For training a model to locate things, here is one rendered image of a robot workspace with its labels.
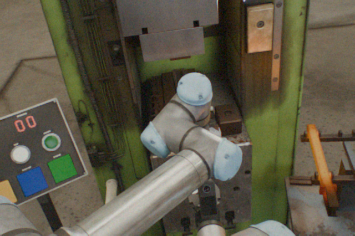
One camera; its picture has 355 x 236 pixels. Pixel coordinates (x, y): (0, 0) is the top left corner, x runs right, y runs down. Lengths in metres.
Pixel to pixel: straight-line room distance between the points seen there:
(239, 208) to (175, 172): 1.02
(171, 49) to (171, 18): 0.10
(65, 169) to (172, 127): 0.61
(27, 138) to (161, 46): 0.52
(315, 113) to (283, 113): 1.53
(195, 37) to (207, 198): 0.51
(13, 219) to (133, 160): 1.08
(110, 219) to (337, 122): 2.63
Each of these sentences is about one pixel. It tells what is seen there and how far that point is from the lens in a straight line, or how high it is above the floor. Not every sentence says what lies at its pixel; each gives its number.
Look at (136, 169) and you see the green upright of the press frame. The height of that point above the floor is 0.68.
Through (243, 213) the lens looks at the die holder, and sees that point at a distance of 1.71.
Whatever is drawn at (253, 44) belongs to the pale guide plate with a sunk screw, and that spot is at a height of 1.22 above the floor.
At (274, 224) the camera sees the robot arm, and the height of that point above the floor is 1.29.
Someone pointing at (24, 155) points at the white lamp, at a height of 1.09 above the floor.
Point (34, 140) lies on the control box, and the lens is 1.32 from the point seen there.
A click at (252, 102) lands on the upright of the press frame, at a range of 1.58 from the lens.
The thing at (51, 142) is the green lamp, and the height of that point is 1.09.
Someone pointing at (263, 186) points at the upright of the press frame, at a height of 0.45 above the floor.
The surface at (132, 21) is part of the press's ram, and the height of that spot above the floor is 1.41.
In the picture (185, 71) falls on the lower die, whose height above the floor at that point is 0.99.
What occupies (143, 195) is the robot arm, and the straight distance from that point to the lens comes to 0.64.
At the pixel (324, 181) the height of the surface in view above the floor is 0.94.
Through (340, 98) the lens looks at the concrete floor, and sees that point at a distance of 3.39.
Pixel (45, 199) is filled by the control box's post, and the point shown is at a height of 0.82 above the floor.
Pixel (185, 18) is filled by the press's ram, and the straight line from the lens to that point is 1.21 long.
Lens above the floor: 1.84
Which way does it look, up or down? 36 degrees down
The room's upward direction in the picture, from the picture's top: 8 degrees counter-clockwise
